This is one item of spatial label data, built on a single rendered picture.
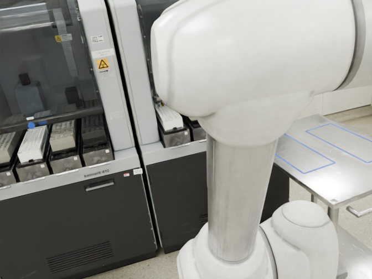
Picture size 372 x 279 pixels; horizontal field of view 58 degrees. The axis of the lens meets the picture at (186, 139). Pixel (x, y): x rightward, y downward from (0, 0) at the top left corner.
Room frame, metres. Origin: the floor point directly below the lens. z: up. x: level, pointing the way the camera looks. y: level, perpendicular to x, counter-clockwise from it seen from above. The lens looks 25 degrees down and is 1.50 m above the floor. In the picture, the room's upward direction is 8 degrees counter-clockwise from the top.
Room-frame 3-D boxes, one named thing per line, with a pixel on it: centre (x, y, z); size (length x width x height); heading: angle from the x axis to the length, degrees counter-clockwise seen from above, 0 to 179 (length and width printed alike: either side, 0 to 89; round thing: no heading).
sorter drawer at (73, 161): (1.76, 0.65, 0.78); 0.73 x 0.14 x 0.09; 12
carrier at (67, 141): (1.53, 0.60, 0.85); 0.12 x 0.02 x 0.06; 103
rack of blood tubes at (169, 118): (1.75, 0.08, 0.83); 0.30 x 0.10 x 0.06; 12
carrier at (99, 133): (1.57, 0.45, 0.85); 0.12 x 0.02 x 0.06; 102
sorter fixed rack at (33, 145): (1.60, 0.77, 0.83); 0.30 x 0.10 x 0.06; 12
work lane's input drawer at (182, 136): (1.88, 0.11, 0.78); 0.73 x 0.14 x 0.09; 12
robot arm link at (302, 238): (0.64, -0.25, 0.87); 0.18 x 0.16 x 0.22; 96
